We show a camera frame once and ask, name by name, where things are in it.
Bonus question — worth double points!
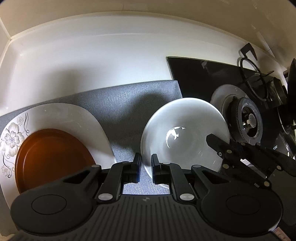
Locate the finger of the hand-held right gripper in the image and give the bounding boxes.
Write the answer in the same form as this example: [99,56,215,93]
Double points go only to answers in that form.
[231,140,296,178]
[206,134,273,190]

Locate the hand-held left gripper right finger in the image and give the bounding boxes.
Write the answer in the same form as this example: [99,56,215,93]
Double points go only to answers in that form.
[151,153,230,203]

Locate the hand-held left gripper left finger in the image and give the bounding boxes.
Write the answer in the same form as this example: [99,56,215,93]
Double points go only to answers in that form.
[61,152,142,204]

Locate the white bowl with blue pattern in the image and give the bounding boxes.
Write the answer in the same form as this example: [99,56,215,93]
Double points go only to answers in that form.
[140,97,230,189]

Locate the white floral square plate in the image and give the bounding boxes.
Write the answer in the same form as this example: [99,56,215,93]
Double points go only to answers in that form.
[0,103,117,202]

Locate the brown round plate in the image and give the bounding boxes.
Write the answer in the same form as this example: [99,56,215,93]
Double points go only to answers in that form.
[15,128,96,194]

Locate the gas burner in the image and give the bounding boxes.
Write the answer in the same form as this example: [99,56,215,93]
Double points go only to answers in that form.
[210,84,263,145]

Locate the small black pot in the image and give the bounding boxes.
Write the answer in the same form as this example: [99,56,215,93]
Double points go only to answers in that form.
[269,76,288,108]

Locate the grey mat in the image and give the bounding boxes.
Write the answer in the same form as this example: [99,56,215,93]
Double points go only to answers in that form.
[0,79,183,195]

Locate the black glass gas stove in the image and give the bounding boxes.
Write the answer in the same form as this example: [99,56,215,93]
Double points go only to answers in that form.
[167,56,296,167]

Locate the black wok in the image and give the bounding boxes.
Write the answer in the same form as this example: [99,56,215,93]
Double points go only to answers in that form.
[277,58,296,139]

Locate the black pot support ring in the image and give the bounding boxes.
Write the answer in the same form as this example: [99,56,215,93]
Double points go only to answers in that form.
[238,43,278,102]

